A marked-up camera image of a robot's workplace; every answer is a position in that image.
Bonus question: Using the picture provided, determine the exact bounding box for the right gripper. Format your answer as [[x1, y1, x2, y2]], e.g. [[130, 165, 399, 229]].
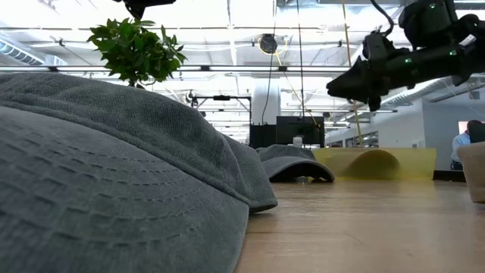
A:
[[326, 51, 418, 113]]

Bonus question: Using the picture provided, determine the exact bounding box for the maroon baseball cap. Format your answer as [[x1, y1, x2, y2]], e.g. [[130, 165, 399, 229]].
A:
[[343, 149, 401, 180]]

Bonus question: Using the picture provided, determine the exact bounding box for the grey baseball cap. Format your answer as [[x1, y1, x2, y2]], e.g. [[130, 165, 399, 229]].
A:
[[255, 143, 336, 184], [0, 71, 279, 273]]

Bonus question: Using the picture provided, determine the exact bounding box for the tan baseball cap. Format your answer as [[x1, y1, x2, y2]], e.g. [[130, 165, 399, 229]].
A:
[[456, 142, 485, 205]]

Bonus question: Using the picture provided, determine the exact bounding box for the green plant in black pot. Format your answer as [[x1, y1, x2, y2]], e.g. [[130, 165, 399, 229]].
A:
[[86, 17, 188, 89]]

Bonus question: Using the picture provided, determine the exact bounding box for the black monitor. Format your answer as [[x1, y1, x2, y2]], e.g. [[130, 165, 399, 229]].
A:
[[275, 115, 326, 149]]

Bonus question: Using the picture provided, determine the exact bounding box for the yellow plastic bin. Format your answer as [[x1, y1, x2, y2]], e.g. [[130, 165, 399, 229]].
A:
[[312, 146, 437, 181]]

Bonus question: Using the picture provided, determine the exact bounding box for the black cabinet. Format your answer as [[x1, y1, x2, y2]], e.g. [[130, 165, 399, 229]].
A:
[[249, 124, 277, 149]]

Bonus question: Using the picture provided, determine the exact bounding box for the person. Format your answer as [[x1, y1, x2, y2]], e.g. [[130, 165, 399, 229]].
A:
[[449, 119, 484, 171]]

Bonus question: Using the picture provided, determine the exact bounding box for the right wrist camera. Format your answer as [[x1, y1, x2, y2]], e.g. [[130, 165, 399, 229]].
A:
[[362, 30, 393, 61]]

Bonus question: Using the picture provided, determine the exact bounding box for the yellow cable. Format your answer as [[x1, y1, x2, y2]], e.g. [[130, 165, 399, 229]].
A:
[[339, 0, 365, 149]]

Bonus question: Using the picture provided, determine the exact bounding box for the black hanging cable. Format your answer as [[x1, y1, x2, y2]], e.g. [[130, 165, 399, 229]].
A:
[[261, 52, 274, 126], [296, 0, 305, 118]]

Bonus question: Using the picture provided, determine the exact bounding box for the black ceiling cable reel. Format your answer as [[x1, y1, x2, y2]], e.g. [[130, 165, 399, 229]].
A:
[[258, 33, 279, 55]]

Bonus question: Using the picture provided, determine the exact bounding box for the black frame stand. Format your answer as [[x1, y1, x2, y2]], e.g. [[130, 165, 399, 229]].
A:
[[191, 94, 253, 126]]

